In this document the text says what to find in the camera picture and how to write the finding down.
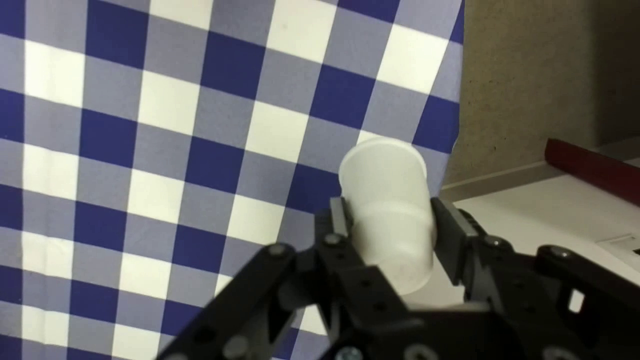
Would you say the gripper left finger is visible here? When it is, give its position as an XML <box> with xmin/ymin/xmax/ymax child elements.
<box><xmin>156</xmin><ymin>196</ymin><xmax>426</xmax><ymax>360</ymax></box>

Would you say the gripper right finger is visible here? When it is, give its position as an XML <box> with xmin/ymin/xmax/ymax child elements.
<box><xmin>430</xmin><ymin>196</ymin><xmax>640</xmax><ymax>360</ymax></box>

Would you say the white plastic cup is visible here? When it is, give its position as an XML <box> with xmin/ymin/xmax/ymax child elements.
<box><xmin>338</xmin><ymin>138</ymin><xmax>435</xmax><ymax>296</ymax></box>

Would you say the red bar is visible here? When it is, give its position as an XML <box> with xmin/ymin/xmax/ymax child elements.
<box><xmin>544</xmin><ymin>138</ymin><xmax>640</xmax><ymax>207</ymax></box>

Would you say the blue white checkered tablecloth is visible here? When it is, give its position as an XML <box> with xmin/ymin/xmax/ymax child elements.
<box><xmin>0</xmin><ymin>0</ymin><xmax>466</xmax><ymax>360</ymax></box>

